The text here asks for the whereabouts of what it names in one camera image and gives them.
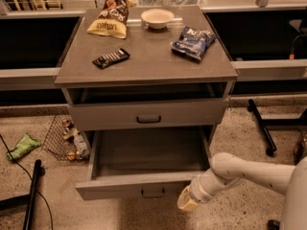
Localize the dark basket right edge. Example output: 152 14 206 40
293 134 307 164

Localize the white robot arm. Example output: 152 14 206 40
177 152 307 230

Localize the black stand leg right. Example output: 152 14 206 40
248 99 307 156

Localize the white bowl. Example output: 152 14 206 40
141 9 175 30

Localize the upper grey drawer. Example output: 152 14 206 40
68 99 227 131

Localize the green snack bag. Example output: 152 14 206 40
6 133 41 161

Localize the blue chip bag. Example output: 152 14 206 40
171 26 216 61

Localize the black object bottom right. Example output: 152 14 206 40
268 219 280 230

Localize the black snack bar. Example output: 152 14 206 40
92 48 130 69

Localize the black cable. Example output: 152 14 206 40
0 135 54 230

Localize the black stand leg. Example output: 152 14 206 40
248 99 307 156
0 160 43 230

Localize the wire basket with items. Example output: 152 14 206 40
42 115 90 162

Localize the grey drawer cabinet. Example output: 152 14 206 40
54 5 239 146

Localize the black stand leg left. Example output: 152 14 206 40
0 160 43 230

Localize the brown yellow chip bag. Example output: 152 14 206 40
86 0 136 39

